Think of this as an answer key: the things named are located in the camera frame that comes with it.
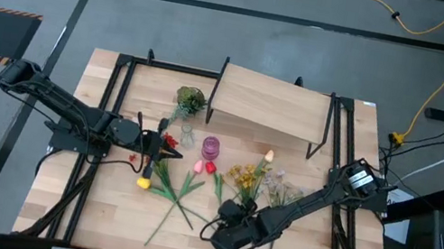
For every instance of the peach white artificial tulip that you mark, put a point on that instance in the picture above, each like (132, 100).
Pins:
(269, 156)

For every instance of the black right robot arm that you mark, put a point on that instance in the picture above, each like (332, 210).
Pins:
(304, 203)

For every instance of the pink ribbed glass vase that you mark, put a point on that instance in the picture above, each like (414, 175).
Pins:
(210, 147)

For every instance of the red artificial tulip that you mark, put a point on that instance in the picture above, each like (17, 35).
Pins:
(210, 167)

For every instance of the black aluminium table frame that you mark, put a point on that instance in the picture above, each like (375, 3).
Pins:
(177, 67)

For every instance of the white paper sheet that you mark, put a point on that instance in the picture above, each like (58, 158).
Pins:
(395, 219)

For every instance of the yellow artificial flower bunch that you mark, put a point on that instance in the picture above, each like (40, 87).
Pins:
(246, 179)

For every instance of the red fallen flower petal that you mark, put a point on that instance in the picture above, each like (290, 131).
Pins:
(133, 157)

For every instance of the white artificial flower bunch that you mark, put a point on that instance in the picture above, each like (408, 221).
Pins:
(276, 182)

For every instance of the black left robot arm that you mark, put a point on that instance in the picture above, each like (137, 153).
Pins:
(69, 109)

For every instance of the yellow artificial tulip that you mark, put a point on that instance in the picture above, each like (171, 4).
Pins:
(143, 182)

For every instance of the clear glass vase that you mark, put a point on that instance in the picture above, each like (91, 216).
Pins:
(187, 136)

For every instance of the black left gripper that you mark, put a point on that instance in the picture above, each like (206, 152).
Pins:
(154, 144)

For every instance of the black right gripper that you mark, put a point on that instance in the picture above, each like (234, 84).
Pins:
(234, 236)

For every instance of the potted green succulent plant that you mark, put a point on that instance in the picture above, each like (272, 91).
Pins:
(190, 100)

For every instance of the pink artificial tulip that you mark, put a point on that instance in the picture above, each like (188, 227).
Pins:
(198, 167)

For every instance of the wooden shelf riser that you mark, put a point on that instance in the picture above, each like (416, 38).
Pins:
(272, 101)

